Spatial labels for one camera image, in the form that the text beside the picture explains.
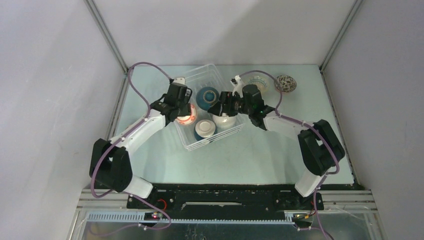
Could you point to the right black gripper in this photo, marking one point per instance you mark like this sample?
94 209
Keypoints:
227 98

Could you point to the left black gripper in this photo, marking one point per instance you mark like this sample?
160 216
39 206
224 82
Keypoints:
186 110

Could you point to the yellow patterned bowl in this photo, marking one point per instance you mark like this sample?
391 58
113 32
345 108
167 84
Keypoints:
262 82

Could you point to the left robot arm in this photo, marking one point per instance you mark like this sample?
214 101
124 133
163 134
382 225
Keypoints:
111 159

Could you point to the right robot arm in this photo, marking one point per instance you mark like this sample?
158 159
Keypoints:
320 148

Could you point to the plain white bowl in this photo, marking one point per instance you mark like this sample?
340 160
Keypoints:
224 122

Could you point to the dark teal bowl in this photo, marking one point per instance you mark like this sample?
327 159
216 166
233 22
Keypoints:
207 97

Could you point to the white bowl red rings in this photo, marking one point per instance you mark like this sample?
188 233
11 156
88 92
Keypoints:
188 117

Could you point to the white and navy bowl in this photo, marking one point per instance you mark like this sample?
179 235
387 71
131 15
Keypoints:
204 129

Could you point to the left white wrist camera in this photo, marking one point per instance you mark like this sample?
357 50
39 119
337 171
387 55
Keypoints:
180 80

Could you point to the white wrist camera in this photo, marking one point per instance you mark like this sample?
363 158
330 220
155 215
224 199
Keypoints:
238 85
180 80

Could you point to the white wire dish rack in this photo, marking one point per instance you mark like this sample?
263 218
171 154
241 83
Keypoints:
206 83

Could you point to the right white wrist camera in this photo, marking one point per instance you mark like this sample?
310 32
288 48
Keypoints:
238 85

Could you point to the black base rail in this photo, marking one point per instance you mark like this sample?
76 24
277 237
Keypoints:
245 203

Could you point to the aluminium frame rail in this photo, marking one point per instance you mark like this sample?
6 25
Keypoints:
106 33

